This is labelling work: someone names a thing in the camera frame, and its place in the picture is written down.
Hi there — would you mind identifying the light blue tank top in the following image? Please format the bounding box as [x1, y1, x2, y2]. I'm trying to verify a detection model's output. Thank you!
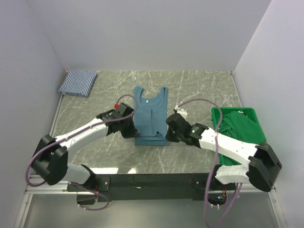
[133, 86, 169, 146]

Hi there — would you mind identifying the blue white striped tank top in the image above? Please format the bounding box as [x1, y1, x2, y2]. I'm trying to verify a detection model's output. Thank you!
[58, 69, 97, 98]

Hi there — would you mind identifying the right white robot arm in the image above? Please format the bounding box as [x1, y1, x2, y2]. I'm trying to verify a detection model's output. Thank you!
[166, 113, 282, 192]

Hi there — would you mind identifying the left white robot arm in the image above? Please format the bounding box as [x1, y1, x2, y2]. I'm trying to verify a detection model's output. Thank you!
[28, 103, 138, 191]

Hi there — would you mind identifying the green tank top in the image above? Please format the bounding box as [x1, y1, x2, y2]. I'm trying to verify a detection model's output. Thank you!
[219, 111, 266, 145]

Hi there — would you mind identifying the green plastic bin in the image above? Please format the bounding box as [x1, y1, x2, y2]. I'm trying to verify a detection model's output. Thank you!
[210, 106, 268, 167]

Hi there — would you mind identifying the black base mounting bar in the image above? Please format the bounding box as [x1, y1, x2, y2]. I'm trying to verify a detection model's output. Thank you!
[66, 172, 237, 203]

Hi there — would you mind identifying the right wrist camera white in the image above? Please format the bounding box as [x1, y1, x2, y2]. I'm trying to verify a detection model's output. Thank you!
[173, 106, 188, 119]

